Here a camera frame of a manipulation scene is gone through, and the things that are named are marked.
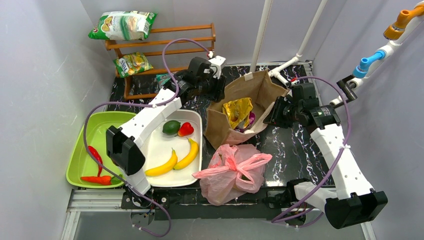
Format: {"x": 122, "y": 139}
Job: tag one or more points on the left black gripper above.
{"x": 216, "y": 88}

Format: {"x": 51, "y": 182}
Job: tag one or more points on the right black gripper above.
{"x": 276, "y": 113}

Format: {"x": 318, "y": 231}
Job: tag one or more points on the brown burlap tote bag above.
{"x": 263, "y": 92}

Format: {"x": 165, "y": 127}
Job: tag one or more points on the purple grape candy packet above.
{"x": 246, "y": 123}

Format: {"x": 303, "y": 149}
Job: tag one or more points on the yellow Lays chips bag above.
{"x": 237, "y": 110}

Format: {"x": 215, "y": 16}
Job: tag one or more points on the pink plastic grocery bag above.
{"x": 232, "y": 172}

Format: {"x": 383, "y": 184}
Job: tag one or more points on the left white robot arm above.
{"x": 124, "y": 143}

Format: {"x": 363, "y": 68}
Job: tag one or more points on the green yellow snack bag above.
{"x": 132, "y": 64}

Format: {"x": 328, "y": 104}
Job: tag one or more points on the green white chips bag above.
{"x": 123, "y": 26}

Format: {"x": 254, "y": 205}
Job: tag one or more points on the red strawberry toy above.
{"x": 186, "y": 129}

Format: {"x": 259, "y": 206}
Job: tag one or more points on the teal candy packet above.
{"x": 162, "y": 79}

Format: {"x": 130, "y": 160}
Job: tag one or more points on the green avocado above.
{"x": 171, "y": 127}

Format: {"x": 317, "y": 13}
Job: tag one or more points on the wooden shelf rack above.
{"x": 180, "y": 51}

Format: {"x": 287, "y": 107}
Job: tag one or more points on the black pipe clamp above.
{"x": 347, "y": 86}

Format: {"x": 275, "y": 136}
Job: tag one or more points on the white rectangular tray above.
{"x": 158, "y": 147}

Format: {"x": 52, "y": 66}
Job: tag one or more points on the right yellow banana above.
{"x": 190, "y": 157}

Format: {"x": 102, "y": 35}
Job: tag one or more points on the yellow banana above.
{"x": 164, "y": 168}
{"x": 190, "y": 157}

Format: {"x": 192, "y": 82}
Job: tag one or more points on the blue pipe valve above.
{"x": 362, "y": 69}

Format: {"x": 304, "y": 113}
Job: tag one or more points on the lower left yellow banana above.
{"x": 164, "y": 168}

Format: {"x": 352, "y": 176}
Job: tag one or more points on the red chili pepper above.
{"x": 97, "y": 156}

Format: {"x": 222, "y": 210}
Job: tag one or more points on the orange pipe valve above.
{"x": 396, "y": 29}

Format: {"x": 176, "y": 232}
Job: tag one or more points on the small red tomato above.
{"x": 104, "y": 180}

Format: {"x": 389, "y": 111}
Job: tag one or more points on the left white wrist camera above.
{"x": 216, "y": 64}

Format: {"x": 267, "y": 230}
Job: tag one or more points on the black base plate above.
{"x": 188, "y": 203}

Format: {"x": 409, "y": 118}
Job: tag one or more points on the white PVC pipe frame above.
{"x": 390, "y": 48}

